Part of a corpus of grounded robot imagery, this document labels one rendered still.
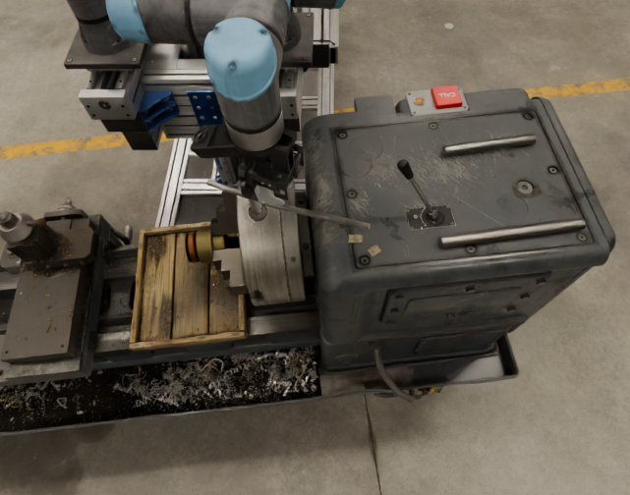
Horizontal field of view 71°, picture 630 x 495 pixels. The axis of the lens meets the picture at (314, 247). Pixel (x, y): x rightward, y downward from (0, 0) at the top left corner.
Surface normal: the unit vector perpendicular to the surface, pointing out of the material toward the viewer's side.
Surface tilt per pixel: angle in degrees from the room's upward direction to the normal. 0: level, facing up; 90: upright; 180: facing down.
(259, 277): 60
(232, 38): 7
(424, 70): 0
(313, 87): 0
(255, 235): 26
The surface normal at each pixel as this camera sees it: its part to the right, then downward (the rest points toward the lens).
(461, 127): -0.04, -0.47
